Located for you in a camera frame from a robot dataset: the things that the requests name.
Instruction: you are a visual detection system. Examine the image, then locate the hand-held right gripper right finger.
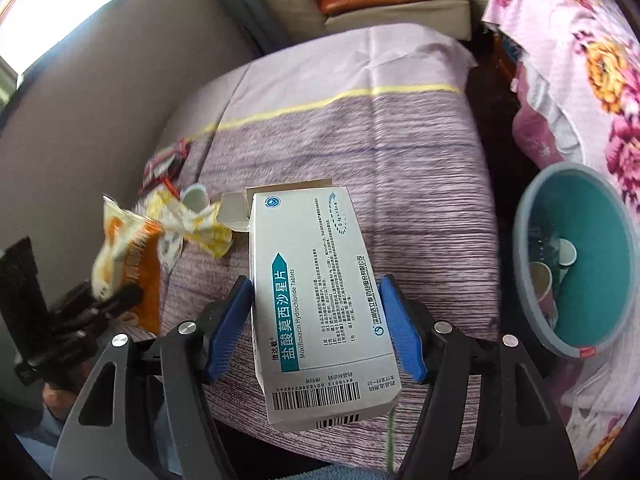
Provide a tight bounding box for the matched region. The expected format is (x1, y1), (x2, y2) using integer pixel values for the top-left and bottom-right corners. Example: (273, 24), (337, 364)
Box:
(377, 275), (571, 480)

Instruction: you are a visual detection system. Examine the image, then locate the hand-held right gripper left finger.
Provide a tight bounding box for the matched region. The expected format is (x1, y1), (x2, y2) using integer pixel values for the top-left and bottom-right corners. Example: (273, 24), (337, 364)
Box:
(52, 275), (253, 480)

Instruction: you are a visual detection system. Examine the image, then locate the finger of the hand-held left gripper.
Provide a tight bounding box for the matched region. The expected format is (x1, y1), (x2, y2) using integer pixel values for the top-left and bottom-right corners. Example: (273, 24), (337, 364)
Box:
(60, 282), (97, 311)
(65, 285), (143, 326)

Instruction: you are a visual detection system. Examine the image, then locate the orange snack packet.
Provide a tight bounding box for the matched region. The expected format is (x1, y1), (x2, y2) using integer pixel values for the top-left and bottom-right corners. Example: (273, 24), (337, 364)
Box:
(90, 194), (166, 336)

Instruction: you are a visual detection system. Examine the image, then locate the white medicine box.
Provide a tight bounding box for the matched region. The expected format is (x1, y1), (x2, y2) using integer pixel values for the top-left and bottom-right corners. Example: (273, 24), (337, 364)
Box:
(217, 178), (403, 432)

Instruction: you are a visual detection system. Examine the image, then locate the yellow snack wrapper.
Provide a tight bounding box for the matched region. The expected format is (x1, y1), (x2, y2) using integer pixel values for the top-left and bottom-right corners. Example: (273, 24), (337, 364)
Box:
(145, 187), (233, 261)

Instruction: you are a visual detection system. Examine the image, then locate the pink paper cup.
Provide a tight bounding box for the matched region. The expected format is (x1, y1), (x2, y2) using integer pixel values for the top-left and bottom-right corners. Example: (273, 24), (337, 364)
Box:
(527, 260), (558, 321)

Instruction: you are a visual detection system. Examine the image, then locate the dark red snack wrapper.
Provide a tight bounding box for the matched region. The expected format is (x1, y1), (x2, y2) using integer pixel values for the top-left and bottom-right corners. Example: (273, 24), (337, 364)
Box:
(141, 140), (191, 193)

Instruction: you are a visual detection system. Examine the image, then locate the teal plastic bucket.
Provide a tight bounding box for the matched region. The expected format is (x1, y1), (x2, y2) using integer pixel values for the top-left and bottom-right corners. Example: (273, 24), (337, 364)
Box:
(511, 161), (638, 358)

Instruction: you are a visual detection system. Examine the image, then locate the person's jeans leg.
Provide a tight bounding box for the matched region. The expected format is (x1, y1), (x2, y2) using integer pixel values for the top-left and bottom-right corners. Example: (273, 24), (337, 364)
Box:
(12, 402), (76, 461)

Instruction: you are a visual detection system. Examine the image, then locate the blue cloth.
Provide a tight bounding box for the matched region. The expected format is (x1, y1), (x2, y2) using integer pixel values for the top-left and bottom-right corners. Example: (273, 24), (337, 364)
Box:
(300, 465), (396, 480)

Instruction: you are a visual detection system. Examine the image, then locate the table with striped cloth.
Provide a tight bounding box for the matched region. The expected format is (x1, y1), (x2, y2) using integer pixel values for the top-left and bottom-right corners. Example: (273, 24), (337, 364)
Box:
(145, 24), (496, 441)

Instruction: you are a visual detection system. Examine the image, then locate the pink blanket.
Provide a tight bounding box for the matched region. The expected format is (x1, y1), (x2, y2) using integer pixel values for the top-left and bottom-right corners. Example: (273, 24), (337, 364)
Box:
(510, 60), (576, 171)

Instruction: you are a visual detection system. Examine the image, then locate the window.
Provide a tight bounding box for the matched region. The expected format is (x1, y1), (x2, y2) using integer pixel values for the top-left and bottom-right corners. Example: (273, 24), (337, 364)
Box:
(0, 0), (166, 76)

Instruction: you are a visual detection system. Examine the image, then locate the grey-blue curtain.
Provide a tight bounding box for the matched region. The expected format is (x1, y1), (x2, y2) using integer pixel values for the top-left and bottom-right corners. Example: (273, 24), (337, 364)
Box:
(197, 0), (271, 58)

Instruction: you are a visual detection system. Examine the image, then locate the cream sofa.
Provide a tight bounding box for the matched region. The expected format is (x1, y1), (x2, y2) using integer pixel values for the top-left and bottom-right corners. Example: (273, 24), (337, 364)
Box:
(247, 0), (473, 41)

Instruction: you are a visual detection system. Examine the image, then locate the pink floral bed sheet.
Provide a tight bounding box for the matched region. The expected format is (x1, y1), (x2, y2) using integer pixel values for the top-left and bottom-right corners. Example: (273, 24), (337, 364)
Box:
(480, 0), (640, 471)

